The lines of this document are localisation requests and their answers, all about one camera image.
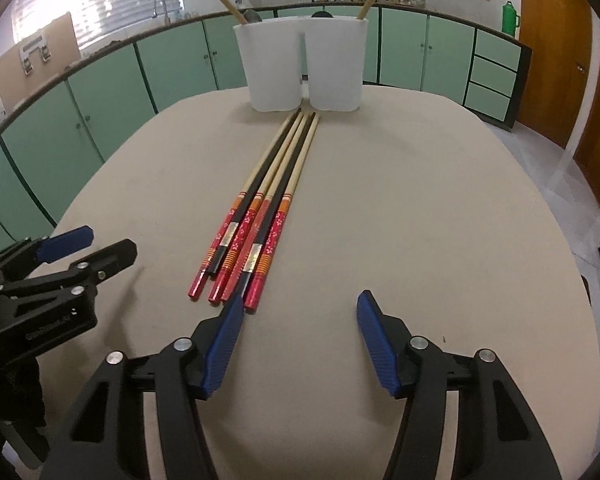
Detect red bamboo chopstick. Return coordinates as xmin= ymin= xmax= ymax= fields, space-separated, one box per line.
xmin=188 ymin=108 xmax=300 ymax=301
xmin=208 ymin=112 xmax=306 ymax=306

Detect black red-handled chopstick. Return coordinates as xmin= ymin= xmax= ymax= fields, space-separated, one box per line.
xmin=206 ymin=108 xmax=300 ymax=276

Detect red-handled bamboo chopstick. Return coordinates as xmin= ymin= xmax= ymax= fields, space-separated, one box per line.
xmin=244 ymin=113 xmax=320 ymax=313

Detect green lower kitchen cabinets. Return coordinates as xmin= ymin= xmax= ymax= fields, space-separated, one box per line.
xmin=0 ymin=6 xmax=532 ymax=249

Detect brown cardboard box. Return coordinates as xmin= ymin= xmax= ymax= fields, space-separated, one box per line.
xmin=0 ymin=13 xmax=82 ymax=115

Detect chrome sink faucet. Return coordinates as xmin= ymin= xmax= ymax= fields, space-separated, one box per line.
xmin=152 ymin=0 xmax=171 ymax=25

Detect white twin utensil holder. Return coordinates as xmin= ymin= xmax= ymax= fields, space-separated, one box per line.
xmin=234 ymin=15 xmax=368 ymax=113

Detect black ladle spoon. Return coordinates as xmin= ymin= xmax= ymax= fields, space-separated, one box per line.
xmin=311 ymin=10 xmax=333 ymax=18

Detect green thermos bottle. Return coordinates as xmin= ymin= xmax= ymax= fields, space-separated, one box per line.
xmin=501 ymin=0 xmax=520 ymax=37

